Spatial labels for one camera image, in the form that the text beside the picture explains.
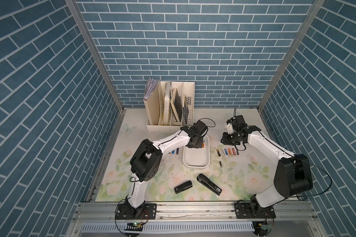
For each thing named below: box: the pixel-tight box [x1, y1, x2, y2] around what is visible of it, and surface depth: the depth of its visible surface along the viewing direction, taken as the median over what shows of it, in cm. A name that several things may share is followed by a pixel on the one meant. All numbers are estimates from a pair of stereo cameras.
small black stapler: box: [174, 180, 193, 195], surface depth 80 cm
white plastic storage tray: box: [182, 134, 211, 168], surface depth 93 cm
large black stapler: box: [196, 173, 223, 196], surface depth 82 cm
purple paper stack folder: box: [143, 77, 160, 101], surface depth 93 cm
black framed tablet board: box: [170, 87, 183, 123], surface depth 104 cm
